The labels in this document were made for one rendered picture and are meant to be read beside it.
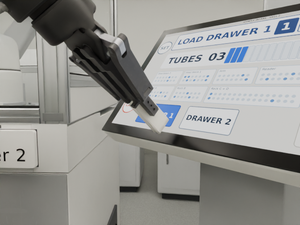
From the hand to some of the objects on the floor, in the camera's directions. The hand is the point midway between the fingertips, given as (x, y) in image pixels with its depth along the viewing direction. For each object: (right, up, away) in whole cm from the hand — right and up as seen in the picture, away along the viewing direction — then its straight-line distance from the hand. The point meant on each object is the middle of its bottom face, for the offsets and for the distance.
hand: (149, 112), depth 41 cm
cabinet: (-72, -92, +93) cm, 150 cm away
